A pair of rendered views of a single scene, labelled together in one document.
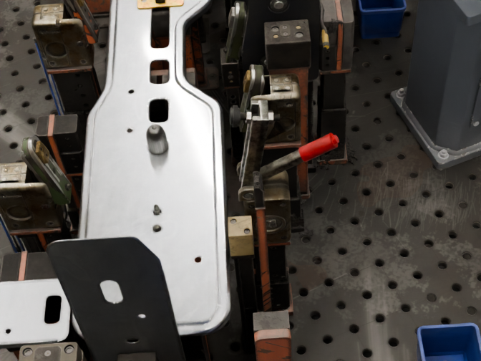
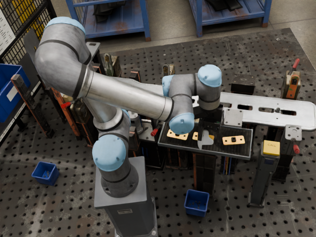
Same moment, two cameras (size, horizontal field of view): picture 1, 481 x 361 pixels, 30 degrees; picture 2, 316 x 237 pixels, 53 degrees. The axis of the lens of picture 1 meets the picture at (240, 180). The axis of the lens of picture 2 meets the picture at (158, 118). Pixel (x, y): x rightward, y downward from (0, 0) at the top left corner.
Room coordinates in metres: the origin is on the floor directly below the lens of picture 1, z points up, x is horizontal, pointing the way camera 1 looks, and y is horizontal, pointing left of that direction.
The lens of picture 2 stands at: (1.56, -1.01, 2.22)
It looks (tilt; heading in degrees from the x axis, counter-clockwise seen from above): 50 degrees down; 110
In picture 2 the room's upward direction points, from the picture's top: 9 degrees counter-clockwise
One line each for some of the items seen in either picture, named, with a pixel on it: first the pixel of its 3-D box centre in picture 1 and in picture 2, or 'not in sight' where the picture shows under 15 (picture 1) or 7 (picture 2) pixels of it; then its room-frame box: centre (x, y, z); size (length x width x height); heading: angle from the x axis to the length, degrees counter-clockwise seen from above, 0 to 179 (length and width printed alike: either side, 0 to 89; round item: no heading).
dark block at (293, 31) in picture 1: (289, 118); not in sight; (1.01, -0.09, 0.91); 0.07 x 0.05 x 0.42; 88
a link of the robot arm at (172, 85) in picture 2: not in sight; (179, 89); (1.38, -0.28, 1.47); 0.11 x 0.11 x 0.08; 13
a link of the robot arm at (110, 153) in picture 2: not in sight; (111, 156); (1.15, -0.44, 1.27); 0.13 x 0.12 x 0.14; 103
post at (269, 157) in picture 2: not in sight; (262, 177); (1.72, -0.24, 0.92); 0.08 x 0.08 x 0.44; 88
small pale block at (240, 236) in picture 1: (247, 291); (76, 117); (0.70, 0.01, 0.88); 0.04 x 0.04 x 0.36; 88
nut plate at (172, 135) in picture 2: not in sight; (177, 133); (1.35, -0.23, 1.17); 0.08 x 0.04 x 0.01; 173
